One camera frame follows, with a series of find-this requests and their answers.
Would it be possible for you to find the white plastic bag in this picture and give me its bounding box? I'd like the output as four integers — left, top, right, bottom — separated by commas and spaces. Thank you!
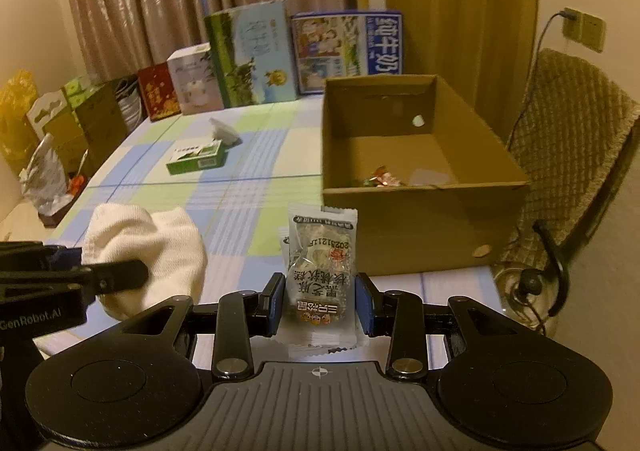
18, 134, 73, 216

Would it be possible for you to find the green candy wrapper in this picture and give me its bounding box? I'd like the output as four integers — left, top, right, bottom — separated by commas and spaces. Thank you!
360, 165, 404, 188

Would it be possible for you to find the wooden door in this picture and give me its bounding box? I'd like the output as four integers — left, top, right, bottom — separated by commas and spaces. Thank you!
386, 0, 538, 139

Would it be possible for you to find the green medicine box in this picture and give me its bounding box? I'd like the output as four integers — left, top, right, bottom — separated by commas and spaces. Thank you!
166, 139, 227, 175

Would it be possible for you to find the blue milk carton box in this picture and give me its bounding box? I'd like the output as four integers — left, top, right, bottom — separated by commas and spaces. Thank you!
291, 10, 404, 95

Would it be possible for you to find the green white small box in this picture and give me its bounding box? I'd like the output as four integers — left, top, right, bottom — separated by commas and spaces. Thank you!
62, 75, 96, 110

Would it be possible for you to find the white humidifier box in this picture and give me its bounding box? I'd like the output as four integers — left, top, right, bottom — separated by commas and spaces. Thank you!
167, 43, 224, 115

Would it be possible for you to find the clear snack packet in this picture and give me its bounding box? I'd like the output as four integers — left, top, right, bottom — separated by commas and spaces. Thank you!
277, 204, 358, 357

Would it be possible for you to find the white cutout cardboard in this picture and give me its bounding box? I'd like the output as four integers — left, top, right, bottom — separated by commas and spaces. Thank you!
26, 89, 70, 140

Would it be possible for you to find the green milk carton box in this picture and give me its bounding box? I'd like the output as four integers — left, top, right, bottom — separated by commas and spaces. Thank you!
204, 0, 297, 108

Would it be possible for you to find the crumpled white tissue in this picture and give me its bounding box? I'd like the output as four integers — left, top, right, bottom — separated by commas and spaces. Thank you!
209, 118, 242, 148

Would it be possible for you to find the brown cardboard carton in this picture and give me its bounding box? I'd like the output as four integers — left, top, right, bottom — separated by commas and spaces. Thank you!
43, 80, 129, 177

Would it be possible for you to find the wall power socket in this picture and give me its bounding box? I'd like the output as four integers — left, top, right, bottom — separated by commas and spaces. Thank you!
561, 7, 584, 43

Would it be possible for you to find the black headset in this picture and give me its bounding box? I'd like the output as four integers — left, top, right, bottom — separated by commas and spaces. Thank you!
506, 219, 570, 335

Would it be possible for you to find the yellow plastic bag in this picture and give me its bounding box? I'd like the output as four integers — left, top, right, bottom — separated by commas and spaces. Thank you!
0, 70, 39, 176

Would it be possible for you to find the brown cardboard box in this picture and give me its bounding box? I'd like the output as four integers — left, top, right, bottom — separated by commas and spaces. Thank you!
321, 75, 528, 275

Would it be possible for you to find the charger cable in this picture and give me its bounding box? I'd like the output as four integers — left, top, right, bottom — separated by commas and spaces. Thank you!
505, 12, 569, 152

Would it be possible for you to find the red gift box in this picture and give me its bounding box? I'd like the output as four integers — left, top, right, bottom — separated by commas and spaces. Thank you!
137, 62, 181, 122

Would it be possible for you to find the white towel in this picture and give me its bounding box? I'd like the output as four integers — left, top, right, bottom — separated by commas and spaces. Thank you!
82, 203, 207, 321

